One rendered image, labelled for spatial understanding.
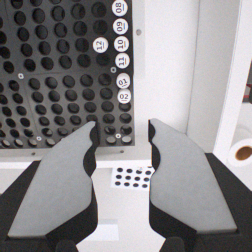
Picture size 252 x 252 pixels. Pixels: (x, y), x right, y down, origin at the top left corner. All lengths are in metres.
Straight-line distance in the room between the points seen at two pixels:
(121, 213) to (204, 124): 0.39
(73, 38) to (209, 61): 0.14
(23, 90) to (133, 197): 0.37
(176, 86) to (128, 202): 0.34
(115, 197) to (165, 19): 0.41
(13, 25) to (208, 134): 0.22
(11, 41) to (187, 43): 0.19
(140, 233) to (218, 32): 0.56
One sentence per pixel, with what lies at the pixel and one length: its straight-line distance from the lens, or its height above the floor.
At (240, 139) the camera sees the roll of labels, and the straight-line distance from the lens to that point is 0.40.
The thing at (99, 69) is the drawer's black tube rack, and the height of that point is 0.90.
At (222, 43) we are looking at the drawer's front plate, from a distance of 0.20.
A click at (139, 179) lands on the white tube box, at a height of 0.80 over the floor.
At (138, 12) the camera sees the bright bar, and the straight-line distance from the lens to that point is 0.23.
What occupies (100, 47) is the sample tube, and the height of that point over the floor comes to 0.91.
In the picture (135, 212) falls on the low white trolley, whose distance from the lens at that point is 0.55.
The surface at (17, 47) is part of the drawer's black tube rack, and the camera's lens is 0.21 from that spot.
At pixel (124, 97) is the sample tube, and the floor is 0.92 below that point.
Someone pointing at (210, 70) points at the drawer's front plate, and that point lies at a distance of 0.22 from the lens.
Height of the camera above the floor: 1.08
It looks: 61 degrees down
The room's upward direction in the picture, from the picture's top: 180 degrees clockwise
